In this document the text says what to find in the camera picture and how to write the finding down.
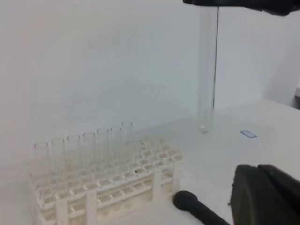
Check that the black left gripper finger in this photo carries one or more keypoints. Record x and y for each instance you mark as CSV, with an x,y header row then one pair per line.
x,y
264,195

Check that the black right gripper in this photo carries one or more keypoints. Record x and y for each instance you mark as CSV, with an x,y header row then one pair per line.
x,y
274,7

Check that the clear glass test tube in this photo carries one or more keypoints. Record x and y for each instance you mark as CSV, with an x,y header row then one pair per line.
x,y
208,37

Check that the white test tube rack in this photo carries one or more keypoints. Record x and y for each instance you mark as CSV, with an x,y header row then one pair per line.
x,y
95,183

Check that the blue square marking sticker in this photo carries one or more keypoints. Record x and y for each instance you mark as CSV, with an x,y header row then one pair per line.
x,y
248,134

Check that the black scoop tool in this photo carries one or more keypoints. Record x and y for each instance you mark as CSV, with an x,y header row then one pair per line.
x,y
187,201

